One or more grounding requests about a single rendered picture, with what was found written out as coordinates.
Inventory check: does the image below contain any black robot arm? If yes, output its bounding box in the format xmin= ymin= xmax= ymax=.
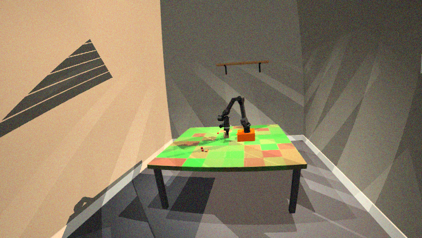
xmin=218 ymin=95 xmax=251 ymax=133

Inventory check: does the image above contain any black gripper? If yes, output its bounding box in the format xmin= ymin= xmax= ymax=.
xmin=224 ymin=122 xmax=230 ymax=135

